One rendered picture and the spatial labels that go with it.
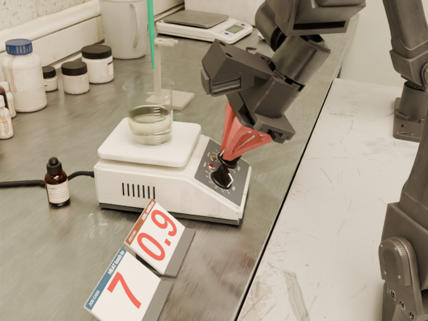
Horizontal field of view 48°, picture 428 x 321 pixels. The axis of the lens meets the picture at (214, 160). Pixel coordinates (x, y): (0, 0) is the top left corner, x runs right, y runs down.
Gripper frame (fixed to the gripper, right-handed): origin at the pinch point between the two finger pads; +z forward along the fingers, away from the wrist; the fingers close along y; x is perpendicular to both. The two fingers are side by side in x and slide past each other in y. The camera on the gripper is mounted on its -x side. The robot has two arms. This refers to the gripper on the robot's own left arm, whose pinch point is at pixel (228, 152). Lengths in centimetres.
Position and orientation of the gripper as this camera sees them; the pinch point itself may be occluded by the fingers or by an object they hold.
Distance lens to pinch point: 68.8
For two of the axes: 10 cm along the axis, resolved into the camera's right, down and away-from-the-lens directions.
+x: 8.0, 2.0, 5.6
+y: 3.0, 6.8, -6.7
